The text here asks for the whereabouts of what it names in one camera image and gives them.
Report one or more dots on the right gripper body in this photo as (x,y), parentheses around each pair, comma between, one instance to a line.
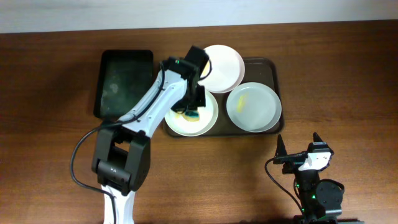
(293,163)

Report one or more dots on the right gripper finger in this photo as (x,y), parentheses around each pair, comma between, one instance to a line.
(280,149)
(316,138)

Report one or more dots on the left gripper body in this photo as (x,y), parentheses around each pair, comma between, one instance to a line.
(196,98)

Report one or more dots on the pink plate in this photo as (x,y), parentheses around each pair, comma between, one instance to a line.
(224,72)

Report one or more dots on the light blue plate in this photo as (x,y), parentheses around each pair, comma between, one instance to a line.
(254,107)

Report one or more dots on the green and yellow sponge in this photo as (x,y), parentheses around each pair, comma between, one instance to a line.
(191,115)

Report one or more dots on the white plate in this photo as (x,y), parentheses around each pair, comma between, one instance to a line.
(207,118)

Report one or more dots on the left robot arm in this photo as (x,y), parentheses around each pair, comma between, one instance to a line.
(121,159)

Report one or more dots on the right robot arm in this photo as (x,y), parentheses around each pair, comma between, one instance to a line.
(320,199)

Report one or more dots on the black sponge tray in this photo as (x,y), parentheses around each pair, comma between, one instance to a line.
(124,78)

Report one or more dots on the dark brown serving tray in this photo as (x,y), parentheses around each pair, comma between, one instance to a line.
(260,70)

